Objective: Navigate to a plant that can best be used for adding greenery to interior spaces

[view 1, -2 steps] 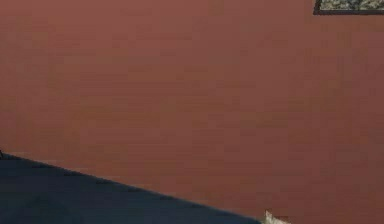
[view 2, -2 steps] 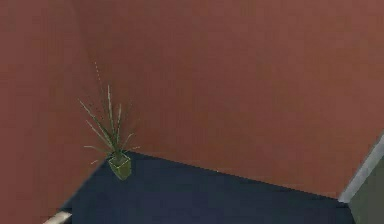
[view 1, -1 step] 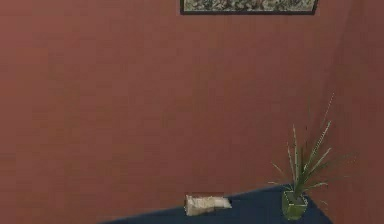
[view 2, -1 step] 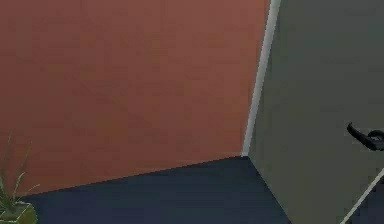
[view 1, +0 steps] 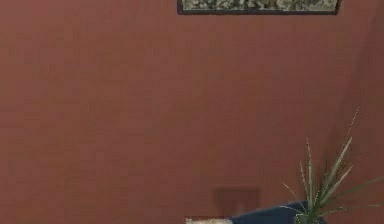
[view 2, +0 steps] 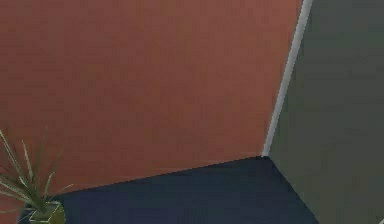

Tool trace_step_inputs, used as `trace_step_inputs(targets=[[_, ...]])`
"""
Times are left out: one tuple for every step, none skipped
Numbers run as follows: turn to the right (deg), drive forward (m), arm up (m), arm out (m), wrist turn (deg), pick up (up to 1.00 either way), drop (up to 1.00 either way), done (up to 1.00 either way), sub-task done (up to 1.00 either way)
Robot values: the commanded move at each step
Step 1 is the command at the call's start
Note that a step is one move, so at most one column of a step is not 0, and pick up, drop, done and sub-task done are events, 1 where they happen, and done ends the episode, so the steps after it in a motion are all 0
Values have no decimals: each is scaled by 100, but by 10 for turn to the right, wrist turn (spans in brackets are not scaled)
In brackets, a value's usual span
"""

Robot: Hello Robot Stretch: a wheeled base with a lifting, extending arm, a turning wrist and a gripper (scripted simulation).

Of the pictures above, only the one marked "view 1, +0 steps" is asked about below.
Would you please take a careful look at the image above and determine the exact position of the green spiky house plant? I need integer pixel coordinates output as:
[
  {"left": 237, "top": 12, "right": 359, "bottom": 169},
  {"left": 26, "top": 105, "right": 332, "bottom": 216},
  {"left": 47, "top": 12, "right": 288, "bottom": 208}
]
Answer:
[{"left": 279, "top": 107, "right": 384, "bottom": 224}]

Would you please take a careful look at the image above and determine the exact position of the tan fuzzy object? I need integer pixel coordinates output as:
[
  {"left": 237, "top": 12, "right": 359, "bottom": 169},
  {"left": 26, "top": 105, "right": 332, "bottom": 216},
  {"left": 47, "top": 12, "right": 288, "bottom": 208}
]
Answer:
[{"left": 184, "top": 217, "right": 233, "bottom": 224}]

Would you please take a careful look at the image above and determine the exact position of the dark framed wall picture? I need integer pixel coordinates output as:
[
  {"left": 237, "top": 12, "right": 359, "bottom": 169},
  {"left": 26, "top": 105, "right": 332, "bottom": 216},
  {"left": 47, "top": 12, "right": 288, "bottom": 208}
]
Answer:
[{"left": 176, "top": 0, "right": 342, "bottom": 16}]

